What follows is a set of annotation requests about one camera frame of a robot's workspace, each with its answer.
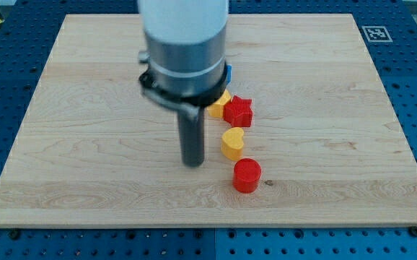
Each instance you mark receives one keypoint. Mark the blue block behind arm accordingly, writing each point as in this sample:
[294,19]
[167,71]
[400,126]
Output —
[229,73]

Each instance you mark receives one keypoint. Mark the yellow block behind arm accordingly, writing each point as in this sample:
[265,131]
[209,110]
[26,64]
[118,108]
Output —
[216,110]

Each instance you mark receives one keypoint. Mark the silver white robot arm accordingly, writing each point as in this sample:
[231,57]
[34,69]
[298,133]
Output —
[185,43]

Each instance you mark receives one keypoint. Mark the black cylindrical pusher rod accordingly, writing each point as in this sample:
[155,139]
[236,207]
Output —
[191,134]

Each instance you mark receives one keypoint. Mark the yellow heart block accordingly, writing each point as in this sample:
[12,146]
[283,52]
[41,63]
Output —
[232,143]

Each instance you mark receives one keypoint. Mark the red star block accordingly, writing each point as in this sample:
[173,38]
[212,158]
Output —
[238,112]

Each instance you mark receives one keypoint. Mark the red cylinder block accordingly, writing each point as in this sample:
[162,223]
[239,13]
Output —
[246,175]

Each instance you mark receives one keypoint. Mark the light wooden board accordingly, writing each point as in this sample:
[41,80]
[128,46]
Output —
[92,152]

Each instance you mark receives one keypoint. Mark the white fiducial marker tag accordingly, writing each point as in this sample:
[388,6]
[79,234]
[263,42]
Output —
[376,34]

